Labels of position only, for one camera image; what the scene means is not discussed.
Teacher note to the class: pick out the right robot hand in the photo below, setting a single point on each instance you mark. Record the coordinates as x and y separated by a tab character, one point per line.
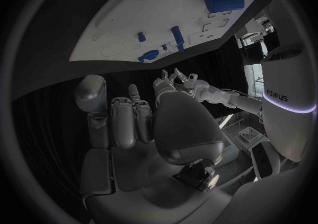
183	128

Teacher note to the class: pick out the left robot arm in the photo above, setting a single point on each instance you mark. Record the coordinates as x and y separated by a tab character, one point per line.
233	100

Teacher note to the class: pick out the white task board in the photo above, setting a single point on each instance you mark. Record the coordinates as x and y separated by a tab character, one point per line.
154	19

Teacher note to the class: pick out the short blue peg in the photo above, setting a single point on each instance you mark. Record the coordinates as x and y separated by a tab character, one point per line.
141	37

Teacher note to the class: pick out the blue gear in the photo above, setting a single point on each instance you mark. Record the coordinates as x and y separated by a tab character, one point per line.
149	55

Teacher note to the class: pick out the large blue cylinder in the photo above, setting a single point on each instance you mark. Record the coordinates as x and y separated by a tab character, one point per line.
223	1

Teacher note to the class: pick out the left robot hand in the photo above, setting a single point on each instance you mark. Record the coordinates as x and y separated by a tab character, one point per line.
190	79

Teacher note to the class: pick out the tiny blue peg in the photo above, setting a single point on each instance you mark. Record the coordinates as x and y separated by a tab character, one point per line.
164	47

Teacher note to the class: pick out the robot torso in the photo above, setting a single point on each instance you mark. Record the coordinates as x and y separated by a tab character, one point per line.
285	80

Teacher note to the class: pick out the long blue peg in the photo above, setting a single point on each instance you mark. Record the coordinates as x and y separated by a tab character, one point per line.
177	36

